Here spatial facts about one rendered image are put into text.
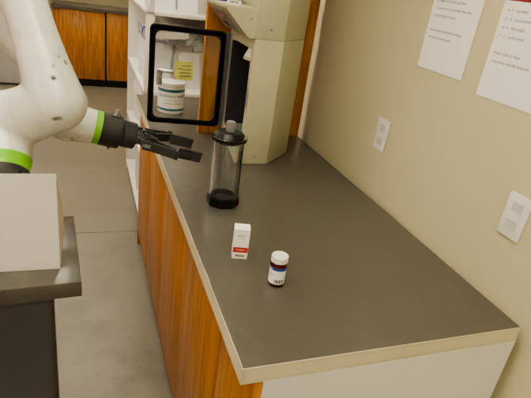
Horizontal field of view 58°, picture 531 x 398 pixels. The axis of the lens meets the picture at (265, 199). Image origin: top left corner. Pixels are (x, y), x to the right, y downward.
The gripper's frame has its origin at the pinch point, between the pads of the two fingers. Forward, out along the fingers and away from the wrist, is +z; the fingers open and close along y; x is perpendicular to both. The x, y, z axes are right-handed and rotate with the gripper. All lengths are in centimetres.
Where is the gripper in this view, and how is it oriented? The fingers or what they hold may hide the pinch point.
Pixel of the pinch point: (190, 148)
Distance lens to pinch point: 146.3
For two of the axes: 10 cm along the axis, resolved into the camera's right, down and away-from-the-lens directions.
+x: -3.4, 8.8, 3.2
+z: 8.7, 1.8, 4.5
